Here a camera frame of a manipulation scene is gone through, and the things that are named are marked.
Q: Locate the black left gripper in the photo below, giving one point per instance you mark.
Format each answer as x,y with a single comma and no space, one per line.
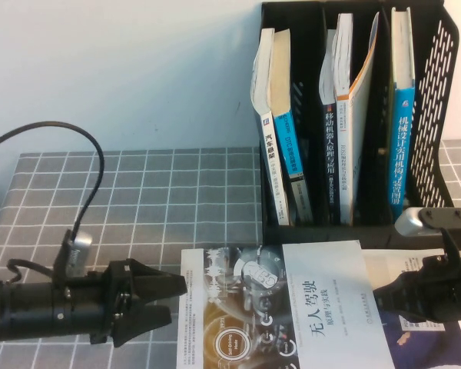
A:
119,292

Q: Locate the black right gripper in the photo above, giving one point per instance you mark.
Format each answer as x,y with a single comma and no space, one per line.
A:
453,288

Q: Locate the self-driving car cover book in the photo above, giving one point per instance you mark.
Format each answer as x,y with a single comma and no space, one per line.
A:
292,307

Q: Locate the black mesh book stand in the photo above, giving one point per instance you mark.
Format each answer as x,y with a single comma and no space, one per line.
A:
311,232

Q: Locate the blue spine hardcover book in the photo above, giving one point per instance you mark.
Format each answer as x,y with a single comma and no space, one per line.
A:
401,153

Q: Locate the white orange ROS book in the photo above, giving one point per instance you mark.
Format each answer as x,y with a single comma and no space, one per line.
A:
345,161

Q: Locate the dark navy spine book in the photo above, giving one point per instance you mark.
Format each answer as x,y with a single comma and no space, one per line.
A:
330,153

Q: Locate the white spine paperback book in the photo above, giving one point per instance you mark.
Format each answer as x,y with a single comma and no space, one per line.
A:
270,161

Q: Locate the blue spine DTC book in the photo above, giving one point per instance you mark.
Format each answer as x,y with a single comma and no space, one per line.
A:
288,146

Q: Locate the magazine with suited man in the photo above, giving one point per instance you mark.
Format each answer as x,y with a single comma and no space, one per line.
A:
407,346

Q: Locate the grey checked tablecloth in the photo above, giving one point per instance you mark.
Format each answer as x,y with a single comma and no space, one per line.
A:
157,192

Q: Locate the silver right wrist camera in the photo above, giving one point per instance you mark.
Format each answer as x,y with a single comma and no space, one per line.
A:
407,223

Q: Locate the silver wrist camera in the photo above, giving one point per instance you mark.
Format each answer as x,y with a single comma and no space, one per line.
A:
407,223
80,246

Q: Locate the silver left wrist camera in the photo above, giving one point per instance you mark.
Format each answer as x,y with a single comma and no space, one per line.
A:
80,246

